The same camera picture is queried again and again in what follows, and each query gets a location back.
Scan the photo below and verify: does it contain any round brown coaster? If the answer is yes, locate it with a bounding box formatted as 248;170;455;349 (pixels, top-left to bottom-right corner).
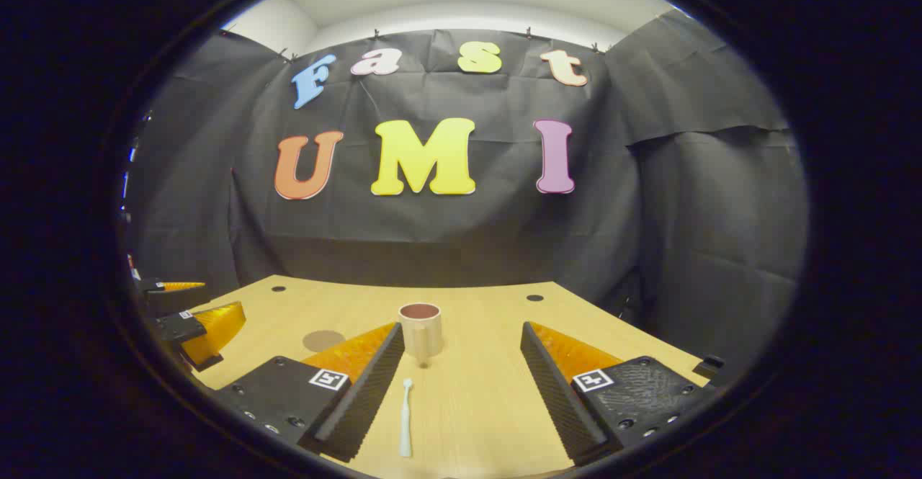
303;330;346;352

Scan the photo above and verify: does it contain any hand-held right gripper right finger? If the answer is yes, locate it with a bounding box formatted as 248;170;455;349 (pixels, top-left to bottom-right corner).
520;321;703;467

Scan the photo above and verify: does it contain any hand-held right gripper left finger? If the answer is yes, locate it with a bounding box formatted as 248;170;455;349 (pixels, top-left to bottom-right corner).
214;322;406;463

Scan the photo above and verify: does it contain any black backdrop cloth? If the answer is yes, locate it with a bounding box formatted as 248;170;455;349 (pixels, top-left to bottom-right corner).
126;9;809;364

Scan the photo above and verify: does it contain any pale green toothbrush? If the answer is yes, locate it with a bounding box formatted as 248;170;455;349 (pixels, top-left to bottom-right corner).
400;378;414;458

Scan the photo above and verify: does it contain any beige cup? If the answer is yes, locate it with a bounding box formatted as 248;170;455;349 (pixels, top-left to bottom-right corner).
398;303;444;359

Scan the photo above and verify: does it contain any wooden desktop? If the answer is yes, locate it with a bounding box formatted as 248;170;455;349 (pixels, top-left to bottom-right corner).
189;274;710;479

